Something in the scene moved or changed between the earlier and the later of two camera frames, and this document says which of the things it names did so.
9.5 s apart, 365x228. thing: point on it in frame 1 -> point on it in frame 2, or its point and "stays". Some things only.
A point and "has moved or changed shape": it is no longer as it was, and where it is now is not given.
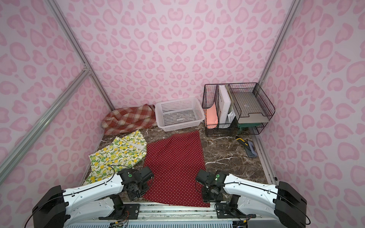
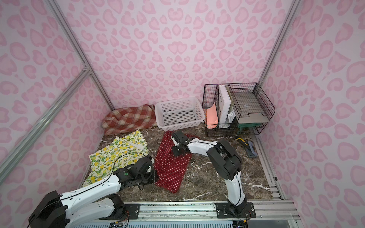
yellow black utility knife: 248,146 stays
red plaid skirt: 120,120 stays
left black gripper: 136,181 -> 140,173
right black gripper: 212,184 -> 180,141
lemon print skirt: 122,153 stays
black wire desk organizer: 235,108 stays
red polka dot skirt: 176,160 has moved or changed shape
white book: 224,102 stays
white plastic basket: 179,114 stays
